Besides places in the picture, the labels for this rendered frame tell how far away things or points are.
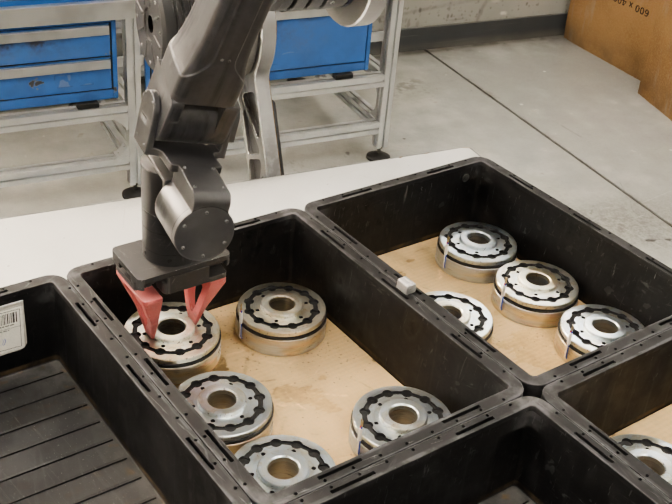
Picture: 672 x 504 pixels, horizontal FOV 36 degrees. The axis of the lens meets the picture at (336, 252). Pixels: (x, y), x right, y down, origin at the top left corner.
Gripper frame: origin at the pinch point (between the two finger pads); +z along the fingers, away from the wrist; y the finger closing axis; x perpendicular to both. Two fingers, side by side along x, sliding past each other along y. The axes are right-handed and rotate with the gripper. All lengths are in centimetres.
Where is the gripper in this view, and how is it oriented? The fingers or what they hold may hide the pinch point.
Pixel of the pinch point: (171, 322)
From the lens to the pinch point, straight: 110.3
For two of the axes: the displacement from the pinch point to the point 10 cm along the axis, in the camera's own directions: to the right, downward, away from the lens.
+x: -5.7, -5.0, 6.5
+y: 8.2, -2.6, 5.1
